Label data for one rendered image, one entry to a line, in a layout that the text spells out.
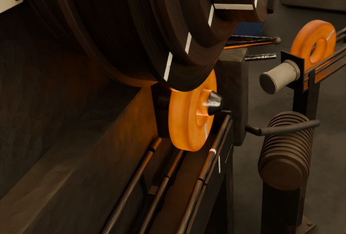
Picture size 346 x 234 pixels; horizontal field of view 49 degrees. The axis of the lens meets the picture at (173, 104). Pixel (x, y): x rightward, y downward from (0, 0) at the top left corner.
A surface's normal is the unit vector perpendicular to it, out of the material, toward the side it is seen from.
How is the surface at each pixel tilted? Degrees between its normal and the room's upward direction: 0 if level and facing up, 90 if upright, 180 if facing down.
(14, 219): 0
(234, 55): 0
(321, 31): 90
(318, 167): 0
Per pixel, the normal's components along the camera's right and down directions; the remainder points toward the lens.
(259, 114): -0.11, -0.84
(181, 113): -0.40, 0.13
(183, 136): -0.39, 0.58
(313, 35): 0.58, 0.40
